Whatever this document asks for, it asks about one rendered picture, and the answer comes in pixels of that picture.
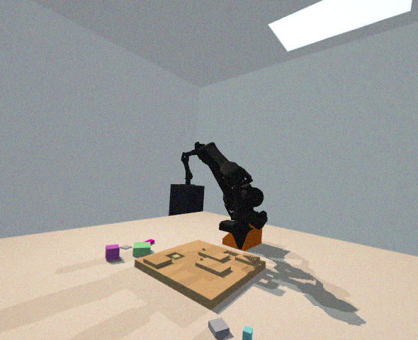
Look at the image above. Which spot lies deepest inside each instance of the green block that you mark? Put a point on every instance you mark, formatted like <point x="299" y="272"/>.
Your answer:
<point x="141" y="249"/>

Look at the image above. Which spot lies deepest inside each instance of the purple cube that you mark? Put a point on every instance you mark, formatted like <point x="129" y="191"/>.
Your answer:
<point x="112" y="252"/>

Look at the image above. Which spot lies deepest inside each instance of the teal block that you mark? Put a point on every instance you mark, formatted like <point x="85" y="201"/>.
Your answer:
<point x="247" y="333"/>

